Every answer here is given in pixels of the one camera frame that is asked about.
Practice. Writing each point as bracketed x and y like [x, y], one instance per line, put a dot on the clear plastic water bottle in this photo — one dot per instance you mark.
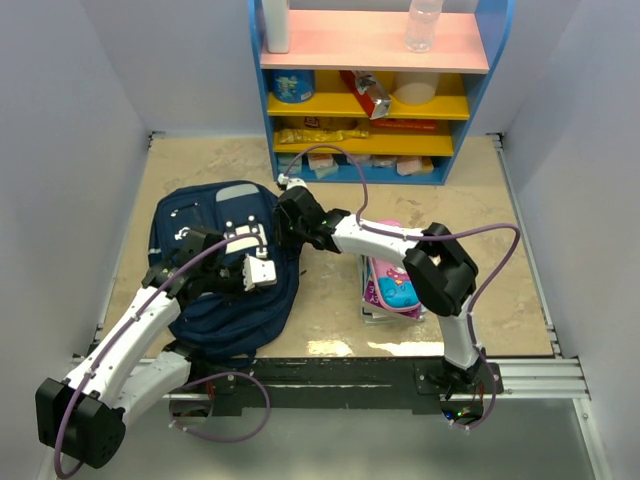
[421, 25]

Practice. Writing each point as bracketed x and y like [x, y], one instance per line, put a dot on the yellow snack bag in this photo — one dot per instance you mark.
[290, 136]

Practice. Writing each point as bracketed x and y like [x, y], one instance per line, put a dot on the pink blue pencil case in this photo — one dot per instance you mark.
[388, 290]

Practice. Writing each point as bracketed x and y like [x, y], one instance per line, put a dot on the white cylinder bottle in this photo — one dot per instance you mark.
[277, 25]

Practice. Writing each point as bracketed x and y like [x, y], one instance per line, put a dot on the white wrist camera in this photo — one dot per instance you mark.
[285, 182]
[260, 270]

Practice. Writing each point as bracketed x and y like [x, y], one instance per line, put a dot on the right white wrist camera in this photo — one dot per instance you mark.
[285, 182]

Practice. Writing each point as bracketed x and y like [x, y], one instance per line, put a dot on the blue round can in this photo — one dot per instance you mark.
[293, 86]

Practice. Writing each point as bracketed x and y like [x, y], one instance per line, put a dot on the orange flat box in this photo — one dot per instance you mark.
[419, 125]

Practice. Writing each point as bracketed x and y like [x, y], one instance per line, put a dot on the white plastic tub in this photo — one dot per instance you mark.
[415, 88]

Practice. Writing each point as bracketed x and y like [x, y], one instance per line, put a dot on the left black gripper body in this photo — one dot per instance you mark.
[225, 279]

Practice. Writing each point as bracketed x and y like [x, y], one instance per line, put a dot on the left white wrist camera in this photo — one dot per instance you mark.
[260, 270]

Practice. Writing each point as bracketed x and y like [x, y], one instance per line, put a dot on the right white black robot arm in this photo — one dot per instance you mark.
[441, 272]

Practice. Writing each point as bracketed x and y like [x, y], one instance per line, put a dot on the red silver snack box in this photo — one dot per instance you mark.
[368, 91]

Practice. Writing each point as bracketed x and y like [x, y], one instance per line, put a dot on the green sponge pack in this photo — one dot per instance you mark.
[287, 163]

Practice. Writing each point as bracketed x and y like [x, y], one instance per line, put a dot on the stack of books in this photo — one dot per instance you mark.
[375, 319]

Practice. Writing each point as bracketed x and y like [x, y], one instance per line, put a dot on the navy blue backpack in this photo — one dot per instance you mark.
[226, 321]

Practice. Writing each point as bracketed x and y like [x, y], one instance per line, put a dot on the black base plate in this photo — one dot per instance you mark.
[422, 385]

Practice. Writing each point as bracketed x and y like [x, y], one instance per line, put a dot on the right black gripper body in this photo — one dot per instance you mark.
[290, 231]

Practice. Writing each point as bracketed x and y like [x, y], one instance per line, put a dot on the orange pink sponge pack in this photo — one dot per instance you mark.
[414, 165]

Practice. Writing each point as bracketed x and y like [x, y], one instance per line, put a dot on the blue shelf unit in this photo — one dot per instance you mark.
[466, 51]

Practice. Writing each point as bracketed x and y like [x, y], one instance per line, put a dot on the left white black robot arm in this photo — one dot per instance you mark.
[84, 416]

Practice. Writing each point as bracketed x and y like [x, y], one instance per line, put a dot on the aluminium frame rail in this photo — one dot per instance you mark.
[543, 378]

